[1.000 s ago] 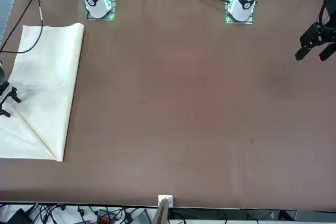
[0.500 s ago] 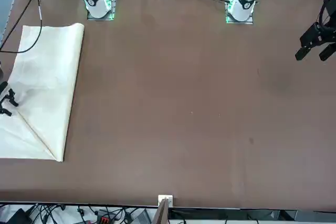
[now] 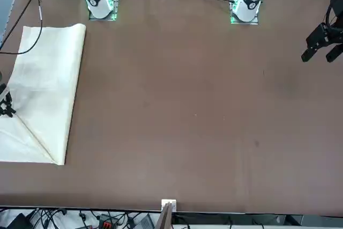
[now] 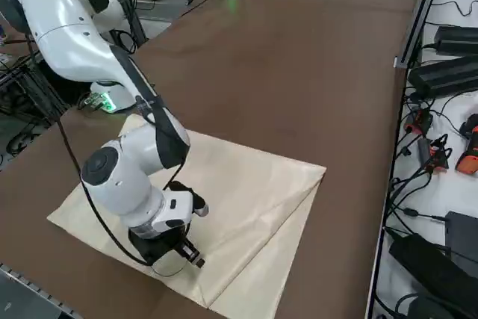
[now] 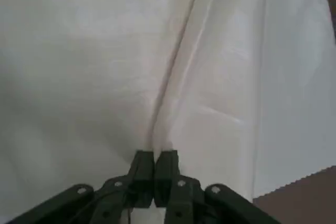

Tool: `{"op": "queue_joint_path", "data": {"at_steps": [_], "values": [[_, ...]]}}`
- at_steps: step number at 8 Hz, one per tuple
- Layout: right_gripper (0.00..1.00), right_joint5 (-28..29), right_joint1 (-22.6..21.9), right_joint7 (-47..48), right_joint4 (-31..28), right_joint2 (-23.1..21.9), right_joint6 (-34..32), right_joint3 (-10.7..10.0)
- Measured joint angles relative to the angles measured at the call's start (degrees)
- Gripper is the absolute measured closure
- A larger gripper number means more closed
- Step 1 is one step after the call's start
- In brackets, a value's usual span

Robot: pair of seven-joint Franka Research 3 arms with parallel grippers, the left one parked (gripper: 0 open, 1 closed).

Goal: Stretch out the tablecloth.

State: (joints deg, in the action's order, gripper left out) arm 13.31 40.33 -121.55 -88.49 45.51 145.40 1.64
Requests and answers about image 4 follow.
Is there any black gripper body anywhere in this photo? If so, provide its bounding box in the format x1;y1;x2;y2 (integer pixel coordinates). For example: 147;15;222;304
128;221;192;267

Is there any cream tablecloth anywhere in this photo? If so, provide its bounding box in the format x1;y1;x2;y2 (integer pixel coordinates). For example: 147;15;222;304
46;113;328;311

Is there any black power adapter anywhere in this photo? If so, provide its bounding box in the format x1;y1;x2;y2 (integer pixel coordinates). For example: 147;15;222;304
434;25;478;57
388;232;478;319

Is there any orange black clamp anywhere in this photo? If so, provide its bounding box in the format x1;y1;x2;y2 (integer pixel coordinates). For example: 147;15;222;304
425;135;454;173

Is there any orange black connector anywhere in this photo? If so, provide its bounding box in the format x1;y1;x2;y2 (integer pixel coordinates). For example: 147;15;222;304
405;108;435;135

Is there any flat black box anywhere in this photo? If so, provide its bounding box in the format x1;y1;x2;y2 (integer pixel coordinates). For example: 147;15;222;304
444;210;478;260

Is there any orange black power tool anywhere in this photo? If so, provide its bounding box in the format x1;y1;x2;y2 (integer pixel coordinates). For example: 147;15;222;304
455;112;478;176

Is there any dark ribbed power adapter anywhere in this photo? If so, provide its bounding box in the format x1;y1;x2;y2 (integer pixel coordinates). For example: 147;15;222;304
408;55;478;98

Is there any ribbed grey aluminium rail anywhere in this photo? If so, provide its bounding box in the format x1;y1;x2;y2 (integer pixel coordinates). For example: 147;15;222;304
0;261;89;319

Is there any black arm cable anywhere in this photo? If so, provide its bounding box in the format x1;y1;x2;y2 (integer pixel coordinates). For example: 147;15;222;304
25;31;188;279

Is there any slanted aluminium mast rail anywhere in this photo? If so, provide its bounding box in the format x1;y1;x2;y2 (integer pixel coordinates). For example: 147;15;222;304
395;0;450;68

